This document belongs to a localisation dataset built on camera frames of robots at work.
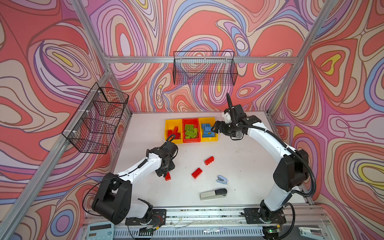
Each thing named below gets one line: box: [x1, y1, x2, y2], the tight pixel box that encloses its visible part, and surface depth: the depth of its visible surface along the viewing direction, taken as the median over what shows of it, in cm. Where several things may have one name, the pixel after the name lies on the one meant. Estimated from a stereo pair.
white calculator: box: [87, 221, 114, 240], surface depth 69 cm
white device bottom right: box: [298, 227, 325, 240], surface depth 70 cm
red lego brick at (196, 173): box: [191, 167, 203, 179], surface depth 89 cm
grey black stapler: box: [199, 188, 228, 201], surface depth 80 cm
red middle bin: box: [182, 118, 201, 143], surface depth 104 cm
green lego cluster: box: [185, 124, 198, 139], surface depth 104 cm
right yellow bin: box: [198, 117, 219, 142], surface depth 103 cm
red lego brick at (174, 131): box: [167, 126, 181, 140], surface depth 107 cm
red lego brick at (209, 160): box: [204, 155, 215, 166], surface depth 93 cm
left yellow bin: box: [164, 119, 183, 144], surface depth 107 cm
